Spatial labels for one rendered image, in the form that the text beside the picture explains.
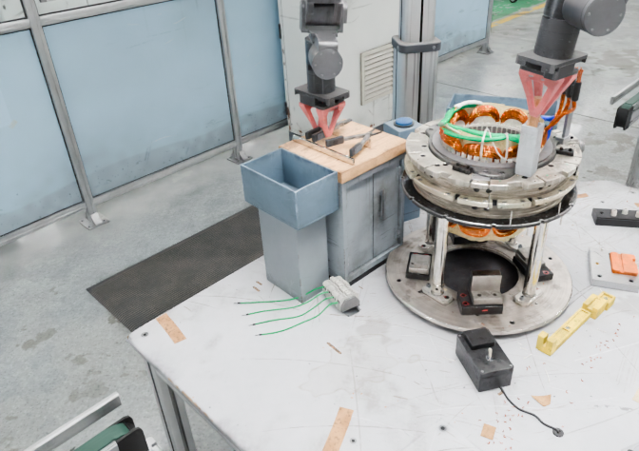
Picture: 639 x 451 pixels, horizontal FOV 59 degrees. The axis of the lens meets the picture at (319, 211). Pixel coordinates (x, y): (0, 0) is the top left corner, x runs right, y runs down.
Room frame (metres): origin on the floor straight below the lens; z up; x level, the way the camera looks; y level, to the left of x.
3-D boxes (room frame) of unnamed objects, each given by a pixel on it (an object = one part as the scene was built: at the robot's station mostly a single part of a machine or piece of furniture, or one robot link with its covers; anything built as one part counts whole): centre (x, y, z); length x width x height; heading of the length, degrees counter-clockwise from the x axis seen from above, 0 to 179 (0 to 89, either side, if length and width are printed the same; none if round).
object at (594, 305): (0.80, -0.48, 0.80); 0.22 x 0.04 x 0.03; 127
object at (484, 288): (0.85, -0.32, 0.85); 0.06 x 0.04 x 0.05; 88
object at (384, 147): (1.08, -0.06, 1.05); 0.20 x 0.19 x 0.02; 131
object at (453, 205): (0.97, -0.33, 1.05); 0.29 x 0.29 x 0.06
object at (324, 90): (1.10, -0.02, 1.20); 0.10 x 0.07 x 0.07; 42
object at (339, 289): (0.91, -0.03, 0.80); 0.10 x 0.05 x 0.04; 28
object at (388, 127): (1.24, -0.21, 0.91); 0.07 x 0.07 x 0.25; 24
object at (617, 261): (0.96, -0.65, 0.80); 0.07 x 0.05 x 0.01; 159
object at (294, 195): (0.98, 0.06, 0.92); 0.17 x 0.11 x 0.28; 41
